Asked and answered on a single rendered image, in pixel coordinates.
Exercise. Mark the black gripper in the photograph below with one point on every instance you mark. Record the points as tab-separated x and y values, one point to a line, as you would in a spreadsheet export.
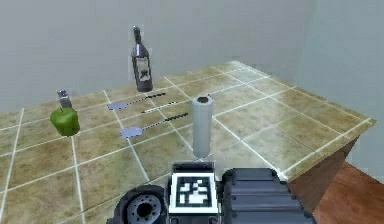
143	208

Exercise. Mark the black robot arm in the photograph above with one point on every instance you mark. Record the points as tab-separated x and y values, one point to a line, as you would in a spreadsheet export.
253	200

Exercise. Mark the white paper towel roll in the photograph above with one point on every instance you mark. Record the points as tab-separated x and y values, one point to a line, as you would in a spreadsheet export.
202	128

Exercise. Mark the thin black utensil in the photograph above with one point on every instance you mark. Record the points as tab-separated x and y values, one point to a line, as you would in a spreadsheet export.
159	106

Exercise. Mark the green apple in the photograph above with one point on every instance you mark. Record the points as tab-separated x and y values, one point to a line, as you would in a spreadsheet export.
65	121

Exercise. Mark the tiled counter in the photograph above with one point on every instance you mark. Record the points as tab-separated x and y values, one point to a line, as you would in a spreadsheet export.
233	110

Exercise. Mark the small grey shaker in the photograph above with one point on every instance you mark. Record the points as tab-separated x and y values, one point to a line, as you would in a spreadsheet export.
64	99

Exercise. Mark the dark wine bottle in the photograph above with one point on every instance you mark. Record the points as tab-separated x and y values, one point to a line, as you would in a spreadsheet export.
142	66

